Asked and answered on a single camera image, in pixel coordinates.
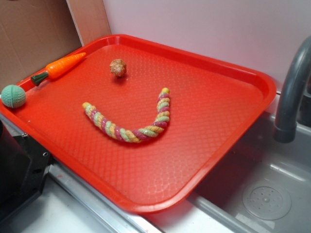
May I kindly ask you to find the multicolored twisted rope toy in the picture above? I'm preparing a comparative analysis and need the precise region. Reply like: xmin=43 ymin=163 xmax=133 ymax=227
xmin=82 ymin=87 xmax=171 ymax=144

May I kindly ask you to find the red plastic tray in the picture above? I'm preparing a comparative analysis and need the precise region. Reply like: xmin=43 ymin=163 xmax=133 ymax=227
xmin=0 ymin=35 xmax=276 ymax=214

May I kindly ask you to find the tan seashell toy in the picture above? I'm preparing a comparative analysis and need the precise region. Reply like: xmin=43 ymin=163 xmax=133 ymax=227
xmin=109 ymin=59 xmax=127 ymax=77

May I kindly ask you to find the orange toy carrot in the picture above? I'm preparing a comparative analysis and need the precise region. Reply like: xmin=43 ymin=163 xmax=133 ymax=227
xmin=30 ymin=52 xmax=86 ymax=86

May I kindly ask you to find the grey plastic sink basin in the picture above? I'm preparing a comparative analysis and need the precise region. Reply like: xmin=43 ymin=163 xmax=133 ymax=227
xmin=146 ymin=101 xmax=311 ymax=233

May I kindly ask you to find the grey toy faucet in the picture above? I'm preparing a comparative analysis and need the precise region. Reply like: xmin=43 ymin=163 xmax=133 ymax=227
xmin=273 ymin=37 xmax=311 ymax=143

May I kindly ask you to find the green rubber ball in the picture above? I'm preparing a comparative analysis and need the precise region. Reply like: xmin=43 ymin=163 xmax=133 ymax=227
xmin=1 ymin=85 xmax=26 ymax=108

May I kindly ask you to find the brown cardboard panel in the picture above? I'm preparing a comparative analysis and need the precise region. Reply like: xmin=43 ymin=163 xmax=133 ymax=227
xmin=0 ymin=0 xmax=111 ymax=88

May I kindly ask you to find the black metal bracket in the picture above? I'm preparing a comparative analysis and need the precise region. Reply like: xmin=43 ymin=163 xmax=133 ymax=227
xmin=0 ymin=123 xmax=51 ymax=222

